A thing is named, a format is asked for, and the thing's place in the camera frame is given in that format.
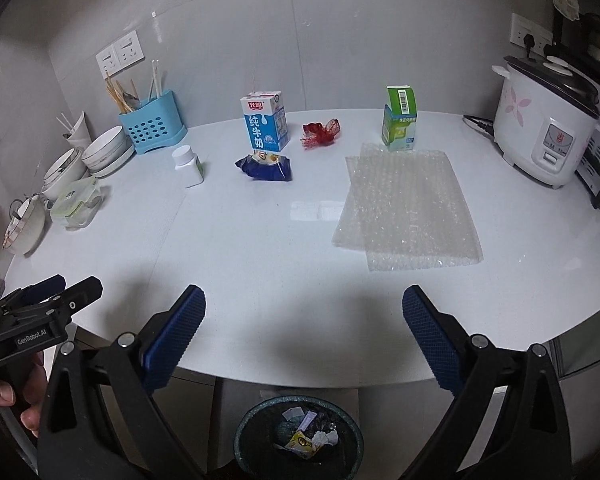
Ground black power cable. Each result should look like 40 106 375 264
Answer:
462 114 499 137

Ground blue perforated utensil holder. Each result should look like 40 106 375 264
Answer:
118 90 188 155

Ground white wall socket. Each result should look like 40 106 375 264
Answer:
112 30 145 69
96 45 119 80

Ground dark mesh trash bin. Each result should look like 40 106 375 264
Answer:
234 396 365 480

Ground blue and white milk carton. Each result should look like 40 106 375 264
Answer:
240 91 290 154

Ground wall socket with black plug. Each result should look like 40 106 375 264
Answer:
510 12 554 54

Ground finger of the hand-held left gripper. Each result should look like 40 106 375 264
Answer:
0 274 66 312
2 276 104 327

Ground clear bubble wrap sheet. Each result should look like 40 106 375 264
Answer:
332 142 484 272

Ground yellow snack packet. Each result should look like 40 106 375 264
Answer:
285 430 317 454

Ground blue snack wrapper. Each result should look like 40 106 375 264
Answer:
234 150 295 182

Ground white flowered rice cooker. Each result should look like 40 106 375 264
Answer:
491 55 600 190

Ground glass container with green lid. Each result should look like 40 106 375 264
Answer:
50 176 103 229

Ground white pill bottle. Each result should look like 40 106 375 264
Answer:
172 145 206 189

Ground stacked white bowls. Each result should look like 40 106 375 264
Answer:
41 147 89 201

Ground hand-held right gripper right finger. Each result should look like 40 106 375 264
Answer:
401 285 567 480

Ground white colander bowl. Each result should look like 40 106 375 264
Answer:
2 195 49 256

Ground white paper card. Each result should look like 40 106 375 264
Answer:
285 407 319 431

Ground person's left hand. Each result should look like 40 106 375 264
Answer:
0 364 49 439

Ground red wrapper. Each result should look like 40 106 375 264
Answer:
301 119 342 151

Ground white plate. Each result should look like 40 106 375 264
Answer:
87 142 136 179

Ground green cardboard box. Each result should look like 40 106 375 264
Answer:
381 85 420 154

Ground bundle of wooden chopsticks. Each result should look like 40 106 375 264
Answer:
105 72 131 114

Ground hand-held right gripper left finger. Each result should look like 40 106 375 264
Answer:
37 284 207 480

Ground white cup with straws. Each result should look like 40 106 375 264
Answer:
56 111 92 149

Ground large white bowl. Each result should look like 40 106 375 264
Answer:
81 126 130 166

